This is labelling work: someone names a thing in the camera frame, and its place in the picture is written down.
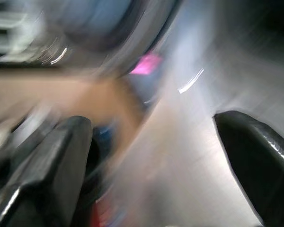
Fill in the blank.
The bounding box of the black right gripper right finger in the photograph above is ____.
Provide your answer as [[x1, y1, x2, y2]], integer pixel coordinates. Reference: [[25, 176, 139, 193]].
[[213, 110, 284, 227]]

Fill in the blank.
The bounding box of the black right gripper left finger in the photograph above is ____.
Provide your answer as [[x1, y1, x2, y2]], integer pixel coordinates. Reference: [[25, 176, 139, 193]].
[[0, 115, 93, 227]]

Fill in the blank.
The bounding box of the brown cardboard box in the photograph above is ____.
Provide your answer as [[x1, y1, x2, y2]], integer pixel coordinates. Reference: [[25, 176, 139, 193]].
[[0, 77, 145, 140]]

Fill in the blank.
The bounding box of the pink cloth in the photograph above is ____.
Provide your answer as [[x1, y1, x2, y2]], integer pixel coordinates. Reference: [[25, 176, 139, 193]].
[[130, 53, 163, 76]]

